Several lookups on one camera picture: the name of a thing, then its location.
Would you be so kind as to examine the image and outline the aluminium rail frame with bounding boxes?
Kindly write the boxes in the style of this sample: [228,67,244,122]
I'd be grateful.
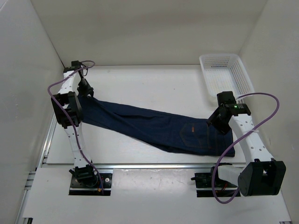
[14,66,292,224]

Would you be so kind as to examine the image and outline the white perforated plastic basket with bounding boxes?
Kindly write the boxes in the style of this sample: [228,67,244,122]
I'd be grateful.
[199,54,255,105]

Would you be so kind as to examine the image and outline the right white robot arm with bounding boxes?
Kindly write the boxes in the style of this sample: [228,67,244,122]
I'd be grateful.
[207,91,286,203]

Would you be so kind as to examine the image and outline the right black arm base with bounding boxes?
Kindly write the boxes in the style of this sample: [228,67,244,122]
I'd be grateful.
[191,164,237,199]

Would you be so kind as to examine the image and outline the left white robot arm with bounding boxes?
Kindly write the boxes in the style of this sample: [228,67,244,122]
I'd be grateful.
[47,61,98,187]

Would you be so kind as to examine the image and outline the dark blue denim trousers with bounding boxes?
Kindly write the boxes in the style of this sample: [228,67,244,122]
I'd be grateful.
[78,96,233,156]

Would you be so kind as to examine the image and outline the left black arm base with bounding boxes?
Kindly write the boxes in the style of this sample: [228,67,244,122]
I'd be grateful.
[69,165,113,196]

